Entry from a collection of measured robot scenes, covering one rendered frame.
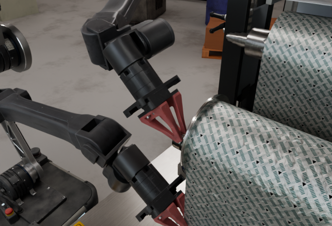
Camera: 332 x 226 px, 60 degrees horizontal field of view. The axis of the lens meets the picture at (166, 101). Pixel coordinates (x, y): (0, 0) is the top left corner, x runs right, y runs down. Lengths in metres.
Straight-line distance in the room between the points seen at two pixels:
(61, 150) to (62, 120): 1.89
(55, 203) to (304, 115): 1.45
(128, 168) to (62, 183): 1.36
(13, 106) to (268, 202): 0.61
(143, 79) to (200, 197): 0.21
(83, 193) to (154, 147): 0.83
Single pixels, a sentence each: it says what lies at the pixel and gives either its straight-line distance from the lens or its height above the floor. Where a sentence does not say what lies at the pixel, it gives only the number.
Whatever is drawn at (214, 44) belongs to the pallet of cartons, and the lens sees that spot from 4.02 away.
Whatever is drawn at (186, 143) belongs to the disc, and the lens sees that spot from 0.43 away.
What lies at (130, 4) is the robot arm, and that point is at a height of 1.41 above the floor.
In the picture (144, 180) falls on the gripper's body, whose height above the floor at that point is 1.15.
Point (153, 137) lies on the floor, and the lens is 2.51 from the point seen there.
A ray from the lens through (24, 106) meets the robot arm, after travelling 0.76.
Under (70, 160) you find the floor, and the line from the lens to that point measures 2.41.
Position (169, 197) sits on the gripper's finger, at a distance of 0.55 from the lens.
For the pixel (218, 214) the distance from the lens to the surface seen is 0.49.
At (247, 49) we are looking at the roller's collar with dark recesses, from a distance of 0.65.
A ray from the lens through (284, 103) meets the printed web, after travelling 0.61.
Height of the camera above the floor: 1.55
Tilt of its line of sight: 31 degrees down
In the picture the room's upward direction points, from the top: straight up
